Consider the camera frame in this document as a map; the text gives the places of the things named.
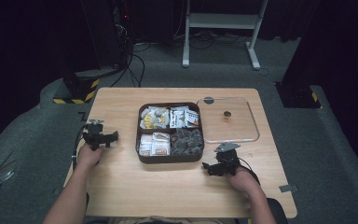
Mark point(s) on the round grey tape patch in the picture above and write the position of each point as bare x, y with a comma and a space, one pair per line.
209, 100

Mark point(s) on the brown compartment box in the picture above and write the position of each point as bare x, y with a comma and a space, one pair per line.
169, 158

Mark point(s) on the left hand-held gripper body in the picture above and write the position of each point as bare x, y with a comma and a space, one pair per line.
93, 136

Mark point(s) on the pile of white printed packets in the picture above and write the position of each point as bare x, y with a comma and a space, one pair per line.
183, 118

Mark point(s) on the person's right hand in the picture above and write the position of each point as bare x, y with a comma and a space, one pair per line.
244, 180

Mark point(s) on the white metal stand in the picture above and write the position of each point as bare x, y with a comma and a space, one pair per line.
220, 21

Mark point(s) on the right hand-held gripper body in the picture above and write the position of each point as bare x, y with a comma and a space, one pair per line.
228, 159

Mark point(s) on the black stand base yellow stripes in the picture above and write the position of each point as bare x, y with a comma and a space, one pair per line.
80, 87

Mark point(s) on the pile of white orange packets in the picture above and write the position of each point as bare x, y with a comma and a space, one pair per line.
154, 144

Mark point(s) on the clear plastic lid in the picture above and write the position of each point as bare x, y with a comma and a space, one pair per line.
230, 130

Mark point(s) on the pile of grey yellow packets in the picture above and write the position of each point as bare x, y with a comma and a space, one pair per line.
154, 118

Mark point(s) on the pile of dark wrapped candies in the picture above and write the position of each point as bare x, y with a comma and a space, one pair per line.
187, 142

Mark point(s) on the grey tape strip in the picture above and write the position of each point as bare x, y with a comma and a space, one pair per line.
287, 188

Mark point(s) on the person's left hand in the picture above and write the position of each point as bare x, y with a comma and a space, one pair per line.
89, 156

